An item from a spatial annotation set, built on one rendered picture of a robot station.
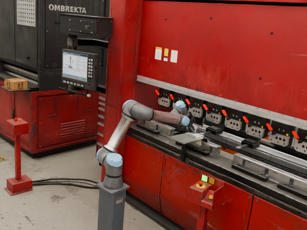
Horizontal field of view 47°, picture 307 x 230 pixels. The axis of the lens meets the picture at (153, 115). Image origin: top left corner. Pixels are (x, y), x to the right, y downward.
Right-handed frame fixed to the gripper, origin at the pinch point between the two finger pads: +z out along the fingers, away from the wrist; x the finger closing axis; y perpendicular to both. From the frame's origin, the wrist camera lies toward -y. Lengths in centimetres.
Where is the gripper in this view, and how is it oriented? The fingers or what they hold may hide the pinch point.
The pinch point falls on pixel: (192, 131)
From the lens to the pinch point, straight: 310.1
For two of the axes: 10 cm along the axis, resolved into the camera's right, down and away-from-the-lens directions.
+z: 4.1, 6.6, 6.3
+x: -6.7, -2.5, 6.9
